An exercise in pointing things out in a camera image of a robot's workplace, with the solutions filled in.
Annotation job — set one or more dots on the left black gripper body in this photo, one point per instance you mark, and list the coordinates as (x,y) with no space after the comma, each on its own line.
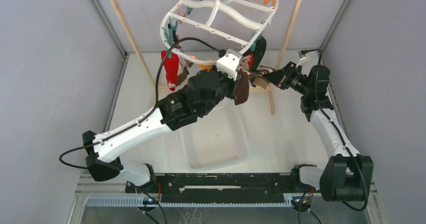
(225,88)

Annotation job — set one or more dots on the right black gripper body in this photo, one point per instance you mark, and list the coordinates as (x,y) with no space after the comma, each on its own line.
(295,80)

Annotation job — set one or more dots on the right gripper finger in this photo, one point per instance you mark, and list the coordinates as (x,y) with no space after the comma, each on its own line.
(273,80)
(274,75)

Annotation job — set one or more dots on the brown cream striped sock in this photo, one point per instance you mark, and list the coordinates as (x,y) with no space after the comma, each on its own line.
(255,71)

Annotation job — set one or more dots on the black sock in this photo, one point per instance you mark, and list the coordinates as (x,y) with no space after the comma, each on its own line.
(259,47)

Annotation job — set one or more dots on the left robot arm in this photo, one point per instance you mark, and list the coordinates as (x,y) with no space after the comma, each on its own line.
(196,99)

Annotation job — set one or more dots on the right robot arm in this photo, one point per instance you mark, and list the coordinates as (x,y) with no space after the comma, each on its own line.
(347,175)

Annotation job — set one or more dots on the white oval clip hanger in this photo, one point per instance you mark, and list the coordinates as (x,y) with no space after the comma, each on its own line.
(240,23)

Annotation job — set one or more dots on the red sock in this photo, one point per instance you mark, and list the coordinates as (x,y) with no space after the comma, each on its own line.
(171,66)

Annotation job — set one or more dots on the white plastic laundry basket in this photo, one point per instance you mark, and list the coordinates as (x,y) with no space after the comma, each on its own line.
(217,140)

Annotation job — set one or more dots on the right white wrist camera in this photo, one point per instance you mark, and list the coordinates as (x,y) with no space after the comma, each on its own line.
(303,57)

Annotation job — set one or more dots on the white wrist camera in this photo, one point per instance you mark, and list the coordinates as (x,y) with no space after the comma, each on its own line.
(303,57)
(229,63)

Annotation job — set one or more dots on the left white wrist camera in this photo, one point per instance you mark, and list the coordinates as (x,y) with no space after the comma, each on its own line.
(229,63)

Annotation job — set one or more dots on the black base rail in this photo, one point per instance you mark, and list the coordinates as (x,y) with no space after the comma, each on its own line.
(223,188)

